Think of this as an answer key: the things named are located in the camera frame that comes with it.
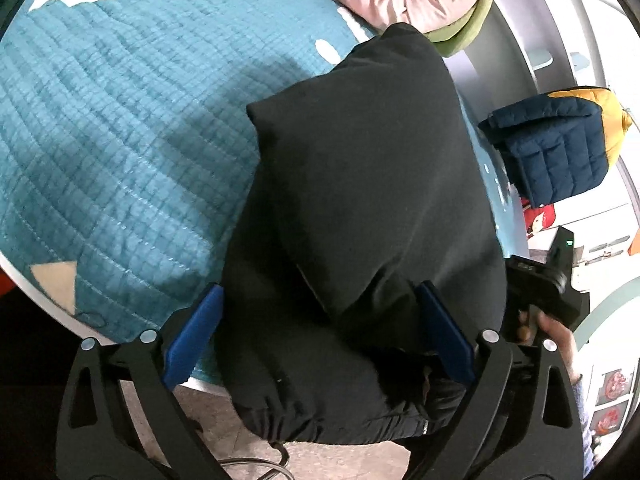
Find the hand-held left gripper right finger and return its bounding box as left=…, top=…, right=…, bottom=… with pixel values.
left=417, top=280, right=586, bottom=480

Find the red wall picture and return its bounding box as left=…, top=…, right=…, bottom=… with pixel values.
left=595, top=369, right=632, bottom=406
left=590, top=401, right=628, bottom=436

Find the person's right hand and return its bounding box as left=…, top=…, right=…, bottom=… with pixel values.
left=516, top=309, right=582, bottom=387

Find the green quilt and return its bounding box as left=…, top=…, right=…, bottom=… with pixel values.
left=425, top=0, right=496, bottom=58

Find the black zip jacket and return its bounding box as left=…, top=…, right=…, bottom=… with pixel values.
left=217, top=22, right=508, bottom=446

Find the teal quilted bedspread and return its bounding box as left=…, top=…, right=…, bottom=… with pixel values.
left=0, top=0, right=531, bottom=391

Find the red cat-print bag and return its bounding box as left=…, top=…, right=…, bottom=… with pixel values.
left=521, top=197, right=558, bottom=237

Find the person's right forearm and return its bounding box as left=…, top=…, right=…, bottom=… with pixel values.
left=567, top=374, right=600, bottom=471

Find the black cable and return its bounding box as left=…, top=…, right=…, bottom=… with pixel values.
left=212, top=439, right=292, bottom=480

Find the yellow and navy puffer jacket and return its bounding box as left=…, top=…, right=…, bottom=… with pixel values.
left=477, top=86, right=635, bottom=210

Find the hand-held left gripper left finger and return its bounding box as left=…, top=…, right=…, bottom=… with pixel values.
left=55, top=282, right=225, bottom=480

